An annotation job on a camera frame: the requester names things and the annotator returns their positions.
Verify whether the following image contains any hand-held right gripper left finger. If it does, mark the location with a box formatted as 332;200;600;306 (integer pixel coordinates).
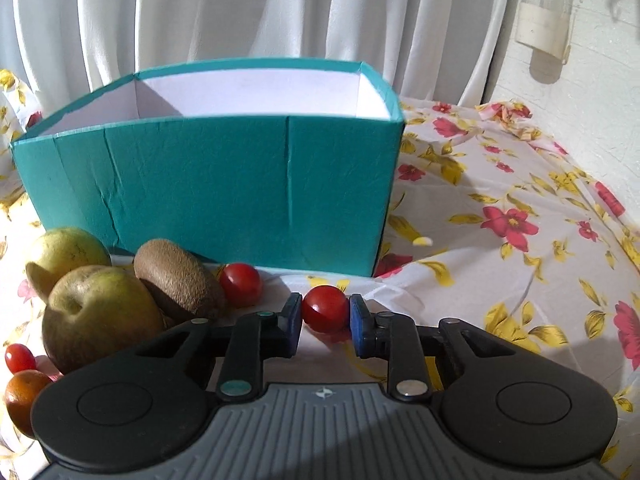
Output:
135;294;303;404

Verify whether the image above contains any russet green-red apple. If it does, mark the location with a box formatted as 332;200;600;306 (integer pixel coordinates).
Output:
41;265;167;376

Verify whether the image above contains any brown kiwi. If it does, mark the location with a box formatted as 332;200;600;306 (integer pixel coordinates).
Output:
134;238;227;323

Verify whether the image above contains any orange tangerine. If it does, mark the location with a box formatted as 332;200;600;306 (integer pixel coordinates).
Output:
5;370;53;438

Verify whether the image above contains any white curtain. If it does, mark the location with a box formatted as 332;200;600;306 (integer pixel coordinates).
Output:
0;0;516;111

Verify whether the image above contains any yellow-green pear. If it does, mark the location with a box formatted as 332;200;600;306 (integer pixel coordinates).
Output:
27;227;112;286

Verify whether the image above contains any teal cardboard box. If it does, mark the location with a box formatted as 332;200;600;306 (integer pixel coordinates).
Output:
11;58;405;279

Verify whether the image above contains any red cherry tomato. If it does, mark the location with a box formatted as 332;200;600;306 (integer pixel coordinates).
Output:
5;343;37;375
219;262;263;307
301;285;349;334

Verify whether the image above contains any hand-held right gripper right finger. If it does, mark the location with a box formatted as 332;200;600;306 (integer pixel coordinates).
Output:
349;294;505;404

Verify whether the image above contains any clear wall cup dispenser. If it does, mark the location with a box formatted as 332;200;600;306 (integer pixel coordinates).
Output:
515;0;576;63

